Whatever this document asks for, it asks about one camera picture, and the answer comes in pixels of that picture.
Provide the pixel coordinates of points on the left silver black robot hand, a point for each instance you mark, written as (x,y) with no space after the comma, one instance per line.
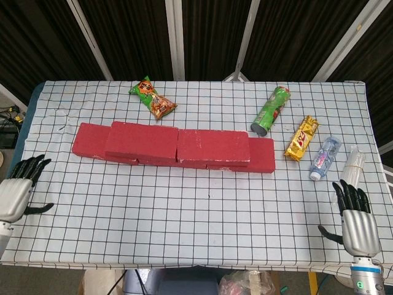
(13,198)

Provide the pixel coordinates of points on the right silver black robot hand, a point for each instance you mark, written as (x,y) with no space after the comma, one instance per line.
(360,230)

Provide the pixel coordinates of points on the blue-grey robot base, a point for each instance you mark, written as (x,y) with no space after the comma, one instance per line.
(181,284)

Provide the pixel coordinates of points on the black equipment box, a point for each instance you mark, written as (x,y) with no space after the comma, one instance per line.
(9,135)

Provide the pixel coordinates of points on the bundle of clear tubes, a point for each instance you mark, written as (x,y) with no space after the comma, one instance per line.
(354,167)

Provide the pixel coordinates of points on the blue-edged table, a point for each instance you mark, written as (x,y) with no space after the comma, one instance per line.
(24,132)

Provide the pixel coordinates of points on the small clear water bottle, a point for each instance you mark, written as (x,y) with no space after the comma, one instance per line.
(324,158)

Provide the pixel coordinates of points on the gold biscuit pack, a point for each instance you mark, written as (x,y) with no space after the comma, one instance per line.
(302,138)

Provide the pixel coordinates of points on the white sack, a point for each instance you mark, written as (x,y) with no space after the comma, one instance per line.
(98,282)

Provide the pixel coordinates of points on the clear plastic bag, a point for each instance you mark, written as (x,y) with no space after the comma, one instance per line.
(245,282)

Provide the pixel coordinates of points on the green chips can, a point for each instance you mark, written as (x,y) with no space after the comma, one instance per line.
(271,109)

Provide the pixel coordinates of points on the white black checkered tablecloth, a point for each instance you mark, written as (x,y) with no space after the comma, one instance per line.
(196,239)

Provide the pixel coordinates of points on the green snack bag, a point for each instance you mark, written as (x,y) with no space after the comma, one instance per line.
(155,101)

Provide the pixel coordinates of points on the white metal frame post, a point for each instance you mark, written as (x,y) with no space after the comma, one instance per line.
(90,40)
(12,96)
(348,40)
(247,30)
(388,175)
(175,40)

